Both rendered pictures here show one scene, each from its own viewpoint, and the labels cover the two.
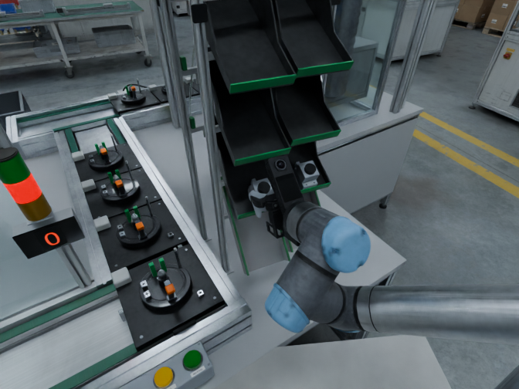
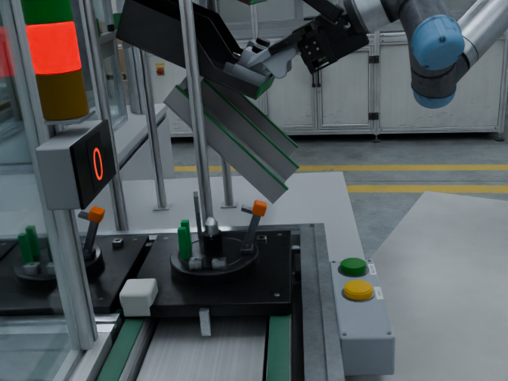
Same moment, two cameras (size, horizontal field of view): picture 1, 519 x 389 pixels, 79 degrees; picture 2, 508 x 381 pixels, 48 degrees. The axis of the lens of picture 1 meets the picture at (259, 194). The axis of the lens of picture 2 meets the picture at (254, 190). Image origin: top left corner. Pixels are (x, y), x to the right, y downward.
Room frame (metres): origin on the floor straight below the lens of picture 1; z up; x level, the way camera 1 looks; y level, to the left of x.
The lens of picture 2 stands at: (-0.05, 0.87, 1.39)
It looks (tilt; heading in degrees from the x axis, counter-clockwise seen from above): 20 degrees down; 307
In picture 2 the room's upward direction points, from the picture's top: 4 degrees counter-clockwise
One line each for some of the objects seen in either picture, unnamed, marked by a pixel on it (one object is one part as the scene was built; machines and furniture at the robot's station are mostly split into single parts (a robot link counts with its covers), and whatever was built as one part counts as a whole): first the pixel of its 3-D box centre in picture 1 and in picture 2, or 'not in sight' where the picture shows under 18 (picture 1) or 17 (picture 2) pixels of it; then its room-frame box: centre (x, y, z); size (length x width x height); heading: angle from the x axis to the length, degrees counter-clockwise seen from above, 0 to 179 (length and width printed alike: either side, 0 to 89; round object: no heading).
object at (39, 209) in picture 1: (34, 204); (62, 93); (0.50, 0.48, 1.28); 0.05 x 0.05 x 0.05
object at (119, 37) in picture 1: (113, 35); not in sight; (5.66, 2.40, 0.40); 0.61 x 0.41 x 0.22; 115
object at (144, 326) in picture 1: (167, 289); (215, 268); (0.50, 0.26, 0.96); 0.24 x 0.24 x 0.02; 33
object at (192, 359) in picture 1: (192, 360); (353, 268); (0.31, 0.16, 0.96); 0.04 x 0.04 x 0.02
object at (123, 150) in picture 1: (103, 153); not in sight; (1.13, 0.66, 1.01); 0.24 x 0.24 x 0.13; 33
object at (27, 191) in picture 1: (22, 187); (54, 47); (0.50, 0.48, 1.33); 0.05 x 0.05 x 0.05
